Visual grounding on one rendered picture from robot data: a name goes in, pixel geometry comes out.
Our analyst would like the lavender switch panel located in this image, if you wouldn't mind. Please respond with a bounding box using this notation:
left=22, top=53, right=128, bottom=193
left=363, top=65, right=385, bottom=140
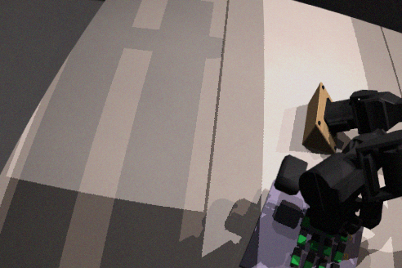
left=239, top=180, right=364, bottom=268

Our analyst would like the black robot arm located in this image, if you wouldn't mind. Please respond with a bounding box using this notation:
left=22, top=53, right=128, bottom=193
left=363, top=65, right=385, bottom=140
left=298, top=90, right=402, bottom=238

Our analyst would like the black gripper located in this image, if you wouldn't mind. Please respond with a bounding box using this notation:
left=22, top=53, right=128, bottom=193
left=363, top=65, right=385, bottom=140
left=274, top=154, right=383, bottom=230

